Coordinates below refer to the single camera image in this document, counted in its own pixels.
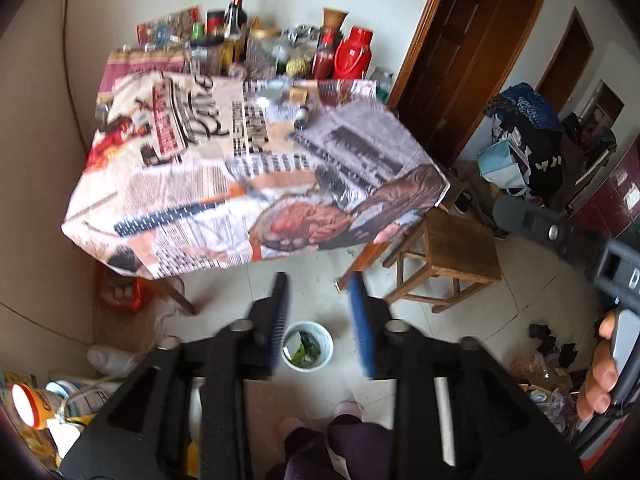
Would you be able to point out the clear plastic bags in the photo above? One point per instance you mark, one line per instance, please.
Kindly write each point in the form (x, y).
(542, 387)

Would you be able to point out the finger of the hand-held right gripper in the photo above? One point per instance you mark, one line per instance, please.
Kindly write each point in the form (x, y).
(540, 222)

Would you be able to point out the yellow green pineapple ornament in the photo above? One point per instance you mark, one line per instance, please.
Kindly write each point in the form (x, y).
(296, 67)

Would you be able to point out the light blue bag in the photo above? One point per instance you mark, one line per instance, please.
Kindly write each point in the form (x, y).
(502, 169)

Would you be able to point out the wooden doorway frame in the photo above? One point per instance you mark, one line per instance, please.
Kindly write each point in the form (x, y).
(550, 60)

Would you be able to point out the black lid glass jar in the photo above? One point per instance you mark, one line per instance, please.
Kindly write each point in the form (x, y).
(205, 56)

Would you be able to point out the small dark bottle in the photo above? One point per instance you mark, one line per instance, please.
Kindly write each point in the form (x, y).
(302, 117)

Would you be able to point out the dark wooden door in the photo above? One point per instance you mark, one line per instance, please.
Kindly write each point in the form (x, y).
(470, 50)

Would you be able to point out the dark wine bottle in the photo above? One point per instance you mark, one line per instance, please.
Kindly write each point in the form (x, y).
(235, 10)

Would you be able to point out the pink slipper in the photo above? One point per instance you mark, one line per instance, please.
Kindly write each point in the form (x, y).
(350, 408)
(289, 426)

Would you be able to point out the red snack packet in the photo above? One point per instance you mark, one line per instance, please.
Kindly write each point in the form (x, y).
(170, 25)

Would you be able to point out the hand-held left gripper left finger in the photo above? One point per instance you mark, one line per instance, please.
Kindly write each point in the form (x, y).
(279, 322)

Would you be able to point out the maroon cabinet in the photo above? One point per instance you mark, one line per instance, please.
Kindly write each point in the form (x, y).
(610, 195)

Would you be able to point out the yellow lid plastic jar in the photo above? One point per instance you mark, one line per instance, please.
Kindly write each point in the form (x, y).
(262, 49)

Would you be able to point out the white plastic bucket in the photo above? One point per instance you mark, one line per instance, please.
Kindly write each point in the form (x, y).
(326, 355)

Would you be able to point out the red sauce bottle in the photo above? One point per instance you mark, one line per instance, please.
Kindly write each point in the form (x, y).
(323, 56)

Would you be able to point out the white tin can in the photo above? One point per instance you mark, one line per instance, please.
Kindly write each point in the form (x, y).
(80, 401)

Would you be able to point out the brown clay vase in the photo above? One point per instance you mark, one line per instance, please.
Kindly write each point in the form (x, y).
(334, 18)

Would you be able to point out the wooden door frame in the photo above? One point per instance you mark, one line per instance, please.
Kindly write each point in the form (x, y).
(415, 45)

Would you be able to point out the clear bottle with yellow label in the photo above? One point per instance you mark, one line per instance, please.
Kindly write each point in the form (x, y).
(233, 52)

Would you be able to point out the red plastic bag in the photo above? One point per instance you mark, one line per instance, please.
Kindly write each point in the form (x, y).
(120, 292)

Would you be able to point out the orange lidded container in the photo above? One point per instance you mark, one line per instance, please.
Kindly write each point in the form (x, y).
(29, 404)

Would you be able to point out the person's purple trouser legs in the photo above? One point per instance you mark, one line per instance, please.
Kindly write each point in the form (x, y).
(325, 447)

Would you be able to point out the red jar with black lid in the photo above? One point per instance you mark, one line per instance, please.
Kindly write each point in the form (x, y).
(215, 21)

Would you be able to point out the printed tablecloth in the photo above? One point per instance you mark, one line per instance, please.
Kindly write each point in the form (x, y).
(200, 160)

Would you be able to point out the small yellow box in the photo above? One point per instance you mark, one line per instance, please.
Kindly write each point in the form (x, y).
(298, 94)

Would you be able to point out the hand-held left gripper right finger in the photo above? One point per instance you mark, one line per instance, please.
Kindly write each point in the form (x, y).
(361, 332)

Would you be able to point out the red thermos jug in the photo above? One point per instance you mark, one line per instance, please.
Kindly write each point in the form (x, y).
(352, 56)

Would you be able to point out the person's right hand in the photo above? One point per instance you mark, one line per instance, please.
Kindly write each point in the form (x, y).
(597, 385)

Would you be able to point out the wooden stool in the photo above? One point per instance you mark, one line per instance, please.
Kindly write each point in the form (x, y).
(460, 245)

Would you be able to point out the white plastic jug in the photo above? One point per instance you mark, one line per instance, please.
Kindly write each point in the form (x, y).
(112, 360)

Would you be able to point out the white paper sheet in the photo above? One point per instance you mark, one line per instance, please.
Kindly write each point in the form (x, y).
(294, 336)

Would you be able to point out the black socks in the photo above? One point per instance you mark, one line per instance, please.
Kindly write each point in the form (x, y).
(550, 346)

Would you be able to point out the blue sequin cloth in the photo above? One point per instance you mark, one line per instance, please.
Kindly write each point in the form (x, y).
(525, 106)

